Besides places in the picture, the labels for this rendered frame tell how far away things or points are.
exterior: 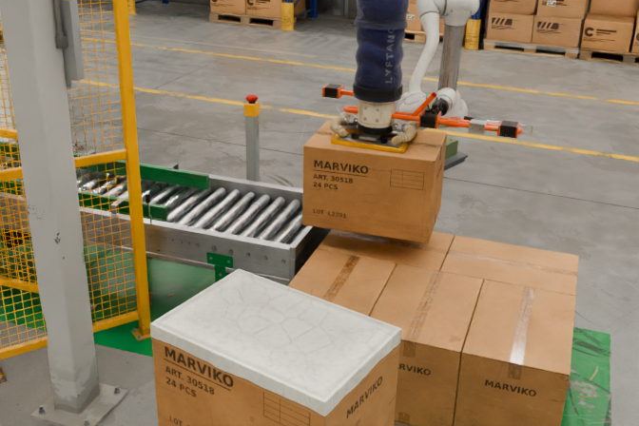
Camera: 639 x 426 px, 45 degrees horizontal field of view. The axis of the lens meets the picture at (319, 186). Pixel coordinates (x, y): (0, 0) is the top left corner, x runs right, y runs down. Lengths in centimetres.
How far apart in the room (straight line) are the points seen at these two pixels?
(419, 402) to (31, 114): 186
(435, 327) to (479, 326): 18
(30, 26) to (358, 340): 158
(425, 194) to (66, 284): 156
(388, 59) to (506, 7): 720
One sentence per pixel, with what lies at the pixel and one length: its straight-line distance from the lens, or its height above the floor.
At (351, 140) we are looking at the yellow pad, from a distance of 349.
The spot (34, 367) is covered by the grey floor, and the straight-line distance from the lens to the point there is 399.
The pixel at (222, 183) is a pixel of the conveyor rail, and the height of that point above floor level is 57.
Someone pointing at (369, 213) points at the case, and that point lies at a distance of 351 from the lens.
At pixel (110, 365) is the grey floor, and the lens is 391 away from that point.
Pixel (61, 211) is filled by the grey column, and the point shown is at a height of 97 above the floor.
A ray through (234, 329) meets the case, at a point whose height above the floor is 102.
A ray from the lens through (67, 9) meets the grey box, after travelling 300.
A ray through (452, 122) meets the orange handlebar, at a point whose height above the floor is 120.
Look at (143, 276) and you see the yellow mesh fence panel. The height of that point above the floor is 35.
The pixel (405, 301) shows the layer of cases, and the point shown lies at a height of 54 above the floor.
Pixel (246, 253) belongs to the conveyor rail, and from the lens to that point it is 367.
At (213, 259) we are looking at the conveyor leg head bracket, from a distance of 377.
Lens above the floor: 224
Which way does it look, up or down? 23 degrees down
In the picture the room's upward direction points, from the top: 1 degrees clockwise
